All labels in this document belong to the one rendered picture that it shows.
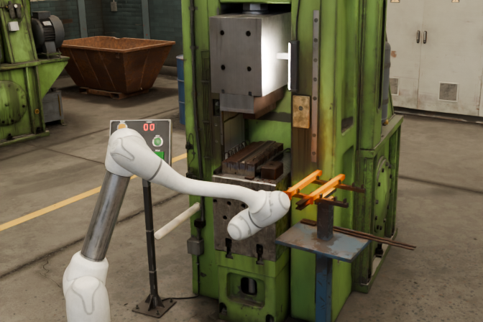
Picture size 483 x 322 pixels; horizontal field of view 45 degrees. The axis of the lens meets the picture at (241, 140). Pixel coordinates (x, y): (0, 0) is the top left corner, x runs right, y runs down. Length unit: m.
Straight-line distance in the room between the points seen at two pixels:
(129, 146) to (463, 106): 6.41
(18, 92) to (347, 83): 4.98
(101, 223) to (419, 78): 6.36
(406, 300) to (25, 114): 5.30
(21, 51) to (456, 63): 5.45
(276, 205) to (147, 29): 9.76
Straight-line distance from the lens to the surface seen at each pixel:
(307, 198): 2.69
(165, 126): 3.30
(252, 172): 3.18
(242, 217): 2.40
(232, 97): 3.11
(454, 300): 4.00
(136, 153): 2.19
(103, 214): 2.42
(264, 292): 3.40
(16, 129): 7.69
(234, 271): 3.42
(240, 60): 3.05
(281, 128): 3.57
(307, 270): 3.45
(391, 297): 3.93
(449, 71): 8.14
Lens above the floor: 2.01
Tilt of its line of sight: 17 degrees down
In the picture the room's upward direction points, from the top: 1 degrees counter-clockwise
